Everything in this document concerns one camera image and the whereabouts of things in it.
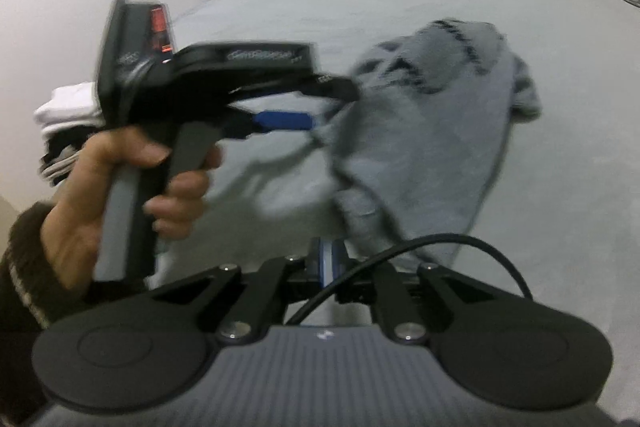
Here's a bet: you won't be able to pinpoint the black cable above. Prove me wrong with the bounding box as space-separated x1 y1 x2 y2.
282 233 535 326

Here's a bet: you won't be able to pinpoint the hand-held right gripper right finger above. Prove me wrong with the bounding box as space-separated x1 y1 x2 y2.
332 238 505 346

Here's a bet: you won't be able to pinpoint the person's left hand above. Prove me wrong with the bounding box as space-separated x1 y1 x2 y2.
40 126 224 294

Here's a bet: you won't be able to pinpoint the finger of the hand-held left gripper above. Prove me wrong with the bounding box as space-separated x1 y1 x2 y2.
225 107 317 141
230 74 361 104

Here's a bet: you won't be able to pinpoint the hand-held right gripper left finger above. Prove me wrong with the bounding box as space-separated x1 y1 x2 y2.
150 238 333 343

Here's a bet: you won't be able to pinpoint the white folded clothes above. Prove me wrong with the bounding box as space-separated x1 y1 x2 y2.
34 82 104 134

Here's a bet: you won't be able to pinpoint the grey knit sweater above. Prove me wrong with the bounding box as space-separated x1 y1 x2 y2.
310 19 544 269

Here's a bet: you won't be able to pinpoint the dark striped folded clothes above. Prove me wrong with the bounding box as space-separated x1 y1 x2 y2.
40 131 101 188

